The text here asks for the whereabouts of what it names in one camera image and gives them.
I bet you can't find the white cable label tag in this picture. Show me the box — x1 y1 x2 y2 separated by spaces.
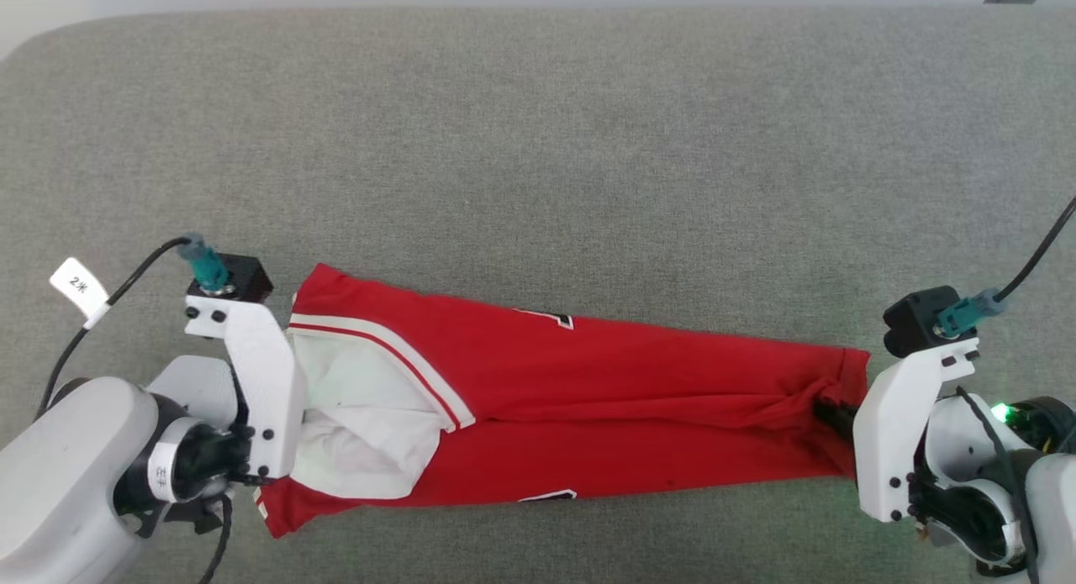
49 257 112 330

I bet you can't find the red white basketball jersey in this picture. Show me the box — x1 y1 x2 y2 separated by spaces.
255 263 872 539

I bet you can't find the teal right cable connector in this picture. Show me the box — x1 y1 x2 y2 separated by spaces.
936 288 1005 339

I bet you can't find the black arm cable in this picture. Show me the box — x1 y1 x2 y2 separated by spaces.
198 493 235 584
996 196 1076 303
34 236 193 421

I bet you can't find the grey fabric sofa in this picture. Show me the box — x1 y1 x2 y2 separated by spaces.
0 8 1076 584

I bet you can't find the teal left cable connector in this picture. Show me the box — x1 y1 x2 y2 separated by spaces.
178 234 232 292

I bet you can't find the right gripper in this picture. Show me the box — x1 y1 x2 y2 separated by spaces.
814 392 1076 572

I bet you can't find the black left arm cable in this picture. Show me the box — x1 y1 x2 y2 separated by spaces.
198 493 235 584
34 236 193 421

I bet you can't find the teal cable connector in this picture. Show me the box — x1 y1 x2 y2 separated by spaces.
936 288 1005 339
178 234 232 292

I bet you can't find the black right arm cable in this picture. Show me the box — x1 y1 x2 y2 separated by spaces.
996 196 1076 303

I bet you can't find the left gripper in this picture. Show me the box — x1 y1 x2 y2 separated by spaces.
113 355 253 534

